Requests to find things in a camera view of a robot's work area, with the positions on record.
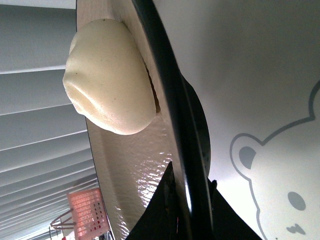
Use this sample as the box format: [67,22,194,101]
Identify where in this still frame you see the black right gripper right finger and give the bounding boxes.
[208,180,261,240]

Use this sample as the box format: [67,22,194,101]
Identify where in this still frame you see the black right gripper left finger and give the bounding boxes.
[127,162,187,240]

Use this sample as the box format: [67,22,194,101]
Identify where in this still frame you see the beige plate with black rim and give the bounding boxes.
[76,0,213,240]

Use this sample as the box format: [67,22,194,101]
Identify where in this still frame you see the white steamed bun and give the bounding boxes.
[63,18,156,135]

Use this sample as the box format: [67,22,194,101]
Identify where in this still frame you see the cream bear print tray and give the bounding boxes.
[155,0,320,240]

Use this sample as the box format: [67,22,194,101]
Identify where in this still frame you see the grey pleated curtain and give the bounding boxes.
[0,0,98,240]

